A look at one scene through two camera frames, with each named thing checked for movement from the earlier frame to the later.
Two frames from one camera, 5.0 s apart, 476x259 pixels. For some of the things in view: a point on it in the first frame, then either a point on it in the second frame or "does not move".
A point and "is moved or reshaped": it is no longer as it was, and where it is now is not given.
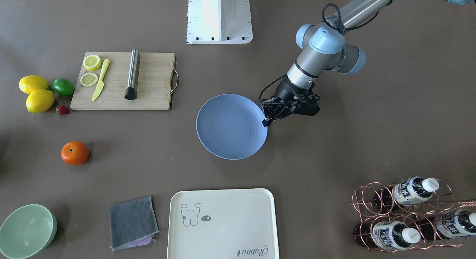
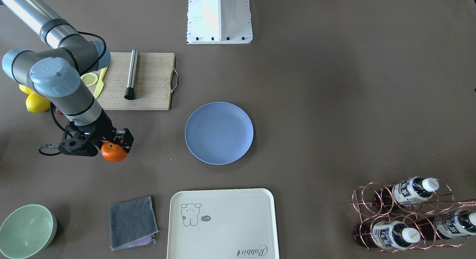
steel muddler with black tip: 130,93 does not move
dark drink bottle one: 408,192 does not move
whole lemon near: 40,101 does not move
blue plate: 230,127 is moved or reshaped
